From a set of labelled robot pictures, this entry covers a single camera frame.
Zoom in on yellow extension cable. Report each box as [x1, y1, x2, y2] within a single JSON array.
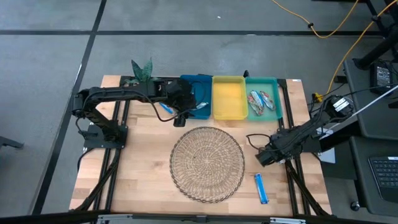
[[325, 0, 398, 96], [272, 0, 361, 40]]

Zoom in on yellow plastic bin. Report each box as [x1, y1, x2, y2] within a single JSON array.
[[211, 75, 249, 121]]

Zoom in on black crossbar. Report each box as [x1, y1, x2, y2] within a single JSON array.
[[0, 210, 398, 224]]

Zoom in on blue plastic bin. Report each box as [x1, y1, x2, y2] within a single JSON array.
[[179, 73, 214, 121]]

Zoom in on black aluminium table frame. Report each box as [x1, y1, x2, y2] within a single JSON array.
[[70, 74, 332, 218]]

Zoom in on black laptop keyboard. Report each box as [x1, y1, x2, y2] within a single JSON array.
[[368, 155, 398, 203]]

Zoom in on white paper sheet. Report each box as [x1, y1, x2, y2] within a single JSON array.
[[318, 147, 336, 165]]

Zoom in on black side desk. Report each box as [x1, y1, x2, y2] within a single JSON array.
[[343, 57, 398, 218]]

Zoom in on black chair base leg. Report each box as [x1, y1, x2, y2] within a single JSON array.
[[0, 136, 24, 150]]

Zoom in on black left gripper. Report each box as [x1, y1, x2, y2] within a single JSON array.
[[167, 78, 197, 128]]

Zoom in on black stand legs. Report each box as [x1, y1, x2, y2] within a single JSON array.
[[353, 0, 398, 71]]

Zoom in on green plastic bin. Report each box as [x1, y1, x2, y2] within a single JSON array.
[[244, 77, 283, 122]]

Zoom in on silver metal bracket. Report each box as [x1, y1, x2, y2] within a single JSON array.
[[98, 213, 134, 223], [269, 217, 307, 224]]

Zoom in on round woven wicker basket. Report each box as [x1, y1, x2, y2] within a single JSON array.
[[169, 126, 246, 203]]

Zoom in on black power adapter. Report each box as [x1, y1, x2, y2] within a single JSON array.
[[369, 62, 394, 94]]

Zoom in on green artificial plant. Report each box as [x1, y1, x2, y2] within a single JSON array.
[[126, 57, 156, 84]]

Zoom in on white and blue granola bar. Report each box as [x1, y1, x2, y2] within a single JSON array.
[[250, 90, 265, 108]]

